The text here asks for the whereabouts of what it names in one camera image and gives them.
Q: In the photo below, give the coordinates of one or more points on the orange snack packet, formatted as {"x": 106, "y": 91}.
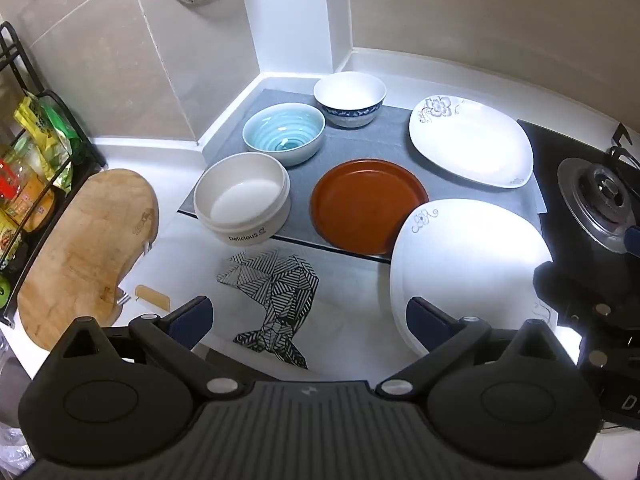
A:
{"x": 30, "y": 205}

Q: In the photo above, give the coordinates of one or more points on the geometric print white mat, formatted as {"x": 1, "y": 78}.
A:
{"x": 280, "y": 300}

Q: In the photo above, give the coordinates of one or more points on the metal stove burner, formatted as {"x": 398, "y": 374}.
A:
{"x": 600, "y": 195}

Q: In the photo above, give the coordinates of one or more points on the black pan support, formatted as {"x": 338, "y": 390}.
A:
{"x": 622, "y": 152}

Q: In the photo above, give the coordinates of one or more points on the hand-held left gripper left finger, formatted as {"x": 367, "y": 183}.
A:
{"x": 192, "y": 319}

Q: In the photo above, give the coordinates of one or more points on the white floral plate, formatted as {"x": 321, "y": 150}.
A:
{"x": 465, "y": 260}
{"x": 470, "y": 145}

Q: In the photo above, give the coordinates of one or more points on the small wooden scraper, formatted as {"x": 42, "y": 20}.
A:
{"x": 152, "y": 296}

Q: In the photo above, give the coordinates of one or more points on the teal spiral bowl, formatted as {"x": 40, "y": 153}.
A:
{"x": 280, "y": 130}

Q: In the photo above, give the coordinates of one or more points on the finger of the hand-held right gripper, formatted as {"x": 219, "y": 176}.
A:
{"x": 555, "y": 285}

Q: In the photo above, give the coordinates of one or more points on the white bowl with blue pattern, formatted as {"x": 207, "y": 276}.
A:
{"x": 350, "y": 92}

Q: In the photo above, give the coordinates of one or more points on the clear plastic bag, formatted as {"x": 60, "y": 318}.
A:
{"x": 7, "y": 360}

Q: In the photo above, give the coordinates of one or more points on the grey dish mat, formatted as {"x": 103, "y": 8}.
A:
{"x": 350, "y": 150}

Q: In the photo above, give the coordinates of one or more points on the yellow green snack packet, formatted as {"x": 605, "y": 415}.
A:
{"x": 42, "y": 135}

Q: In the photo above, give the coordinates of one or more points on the brown round plate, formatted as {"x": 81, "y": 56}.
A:
{"x": 365, "y": 200}

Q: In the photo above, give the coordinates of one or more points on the cream straight-sided bowl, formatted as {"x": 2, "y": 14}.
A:
{"x": 240, "y": 200}

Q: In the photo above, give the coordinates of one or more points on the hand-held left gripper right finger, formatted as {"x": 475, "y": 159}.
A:
{"x": 425, "y": 325}

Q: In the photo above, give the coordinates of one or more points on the wooden cutting board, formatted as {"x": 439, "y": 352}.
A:
{"x": 85, "y": 250}

